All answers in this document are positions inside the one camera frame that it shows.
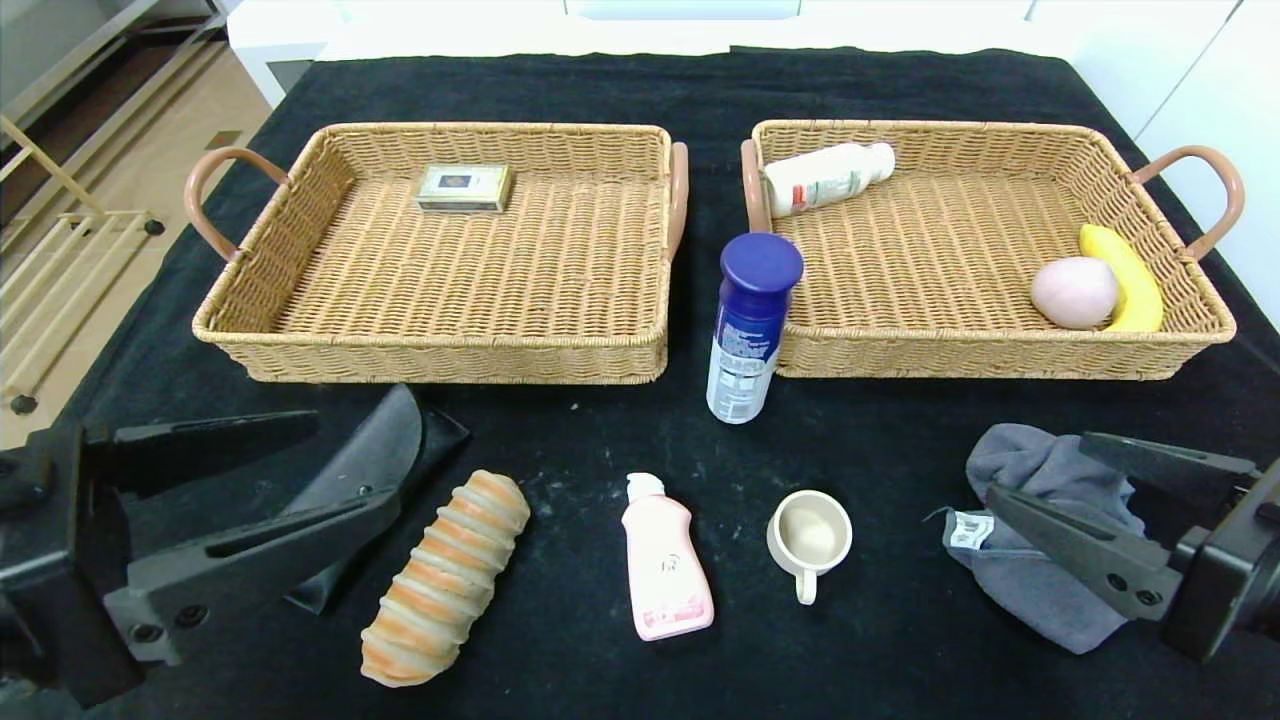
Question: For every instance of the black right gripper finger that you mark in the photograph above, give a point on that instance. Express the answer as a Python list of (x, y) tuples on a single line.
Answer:
[(1090, 555), (1170, 462)]

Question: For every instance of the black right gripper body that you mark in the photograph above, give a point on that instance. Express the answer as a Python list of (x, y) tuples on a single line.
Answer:
[(1222, 560)]

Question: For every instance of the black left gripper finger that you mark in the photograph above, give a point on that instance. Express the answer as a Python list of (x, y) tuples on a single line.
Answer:
[(250, 570), (200, 445)]

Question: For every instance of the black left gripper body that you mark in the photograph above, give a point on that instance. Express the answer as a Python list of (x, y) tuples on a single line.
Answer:
[(62, 540)]

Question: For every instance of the black glasses case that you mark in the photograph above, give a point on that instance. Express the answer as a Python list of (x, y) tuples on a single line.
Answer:
[(385, 440)]

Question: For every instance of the spray can with blue cap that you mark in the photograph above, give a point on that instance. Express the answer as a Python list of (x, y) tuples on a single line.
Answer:
[(745, 340)]

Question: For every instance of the pink detergent bottle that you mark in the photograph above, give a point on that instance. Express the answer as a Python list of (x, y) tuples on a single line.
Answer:
[(665, 570)]

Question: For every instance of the grey towel with tag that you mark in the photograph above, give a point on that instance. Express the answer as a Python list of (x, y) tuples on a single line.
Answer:
[(1020, 460)]

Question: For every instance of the yellow banana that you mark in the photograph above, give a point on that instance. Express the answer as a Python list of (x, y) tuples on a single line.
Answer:
[(1135, 285)]

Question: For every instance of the striped orange bread roll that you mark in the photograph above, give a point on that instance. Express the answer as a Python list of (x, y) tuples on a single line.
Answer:
[(445, 580)]

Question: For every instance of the pink peach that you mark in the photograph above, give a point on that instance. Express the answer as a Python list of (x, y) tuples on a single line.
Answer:
[(1072, 292)]

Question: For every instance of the cream ceramic mug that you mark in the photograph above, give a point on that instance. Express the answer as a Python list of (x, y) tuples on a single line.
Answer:
[(810, 535)]

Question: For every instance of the small gold card box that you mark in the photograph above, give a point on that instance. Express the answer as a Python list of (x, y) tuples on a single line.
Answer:
[(462, 187)]

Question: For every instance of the white plastic bottle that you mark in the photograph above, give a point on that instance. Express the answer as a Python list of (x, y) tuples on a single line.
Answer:
[(825, 178)]

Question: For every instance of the white counter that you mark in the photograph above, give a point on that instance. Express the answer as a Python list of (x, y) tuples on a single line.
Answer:
[(450, 30)]

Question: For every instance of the grey metal shelf frame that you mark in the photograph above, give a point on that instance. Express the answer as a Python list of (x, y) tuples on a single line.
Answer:
[(60, 70)]

